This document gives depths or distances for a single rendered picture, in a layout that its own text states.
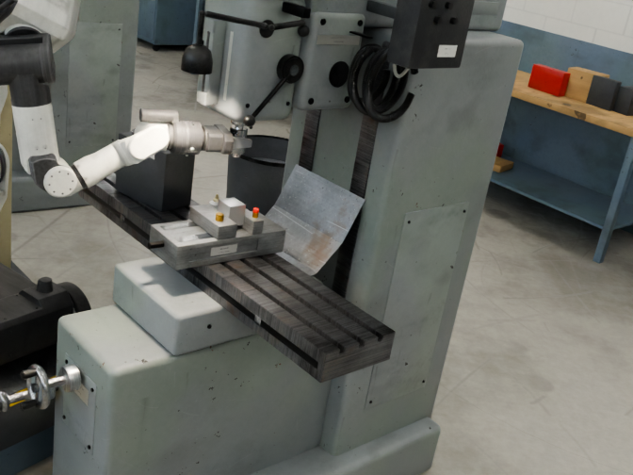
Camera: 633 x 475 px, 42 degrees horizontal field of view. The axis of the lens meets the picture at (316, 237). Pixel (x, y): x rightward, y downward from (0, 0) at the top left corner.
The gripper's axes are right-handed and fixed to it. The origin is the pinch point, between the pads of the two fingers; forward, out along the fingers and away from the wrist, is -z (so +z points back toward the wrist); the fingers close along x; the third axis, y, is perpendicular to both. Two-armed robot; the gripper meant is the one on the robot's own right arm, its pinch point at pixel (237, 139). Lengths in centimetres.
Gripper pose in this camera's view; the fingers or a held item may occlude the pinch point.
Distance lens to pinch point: 220.6
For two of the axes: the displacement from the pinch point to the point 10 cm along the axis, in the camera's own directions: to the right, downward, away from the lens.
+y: -1.6, 9.1, 3.8
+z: -9.1, 0.1, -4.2
